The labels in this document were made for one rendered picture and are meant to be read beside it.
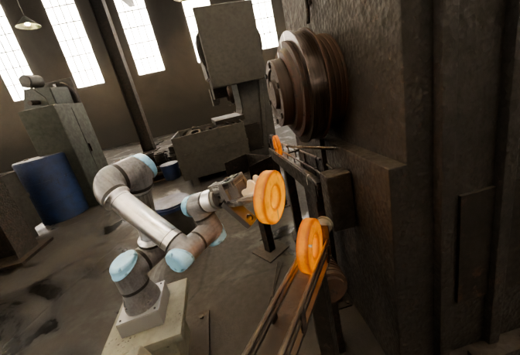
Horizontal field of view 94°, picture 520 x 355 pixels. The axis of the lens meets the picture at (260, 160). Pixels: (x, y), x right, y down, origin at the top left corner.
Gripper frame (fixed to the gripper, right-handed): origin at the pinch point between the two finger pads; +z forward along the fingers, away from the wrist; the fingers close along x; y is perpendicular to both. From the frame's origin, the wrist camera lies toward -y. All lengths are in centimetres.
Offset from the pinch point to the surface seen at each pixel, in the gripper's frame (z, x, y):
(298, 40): 14, 36, 38
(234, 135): -167, 226, 13
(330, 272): 2.1, 8.7, -36.5
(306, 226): 6.9, -1.5, -12.0
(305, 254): 6.3, -7.0, -16.6
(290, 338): 8.2, -27.1, -19.7
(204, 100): -646, 802, 189
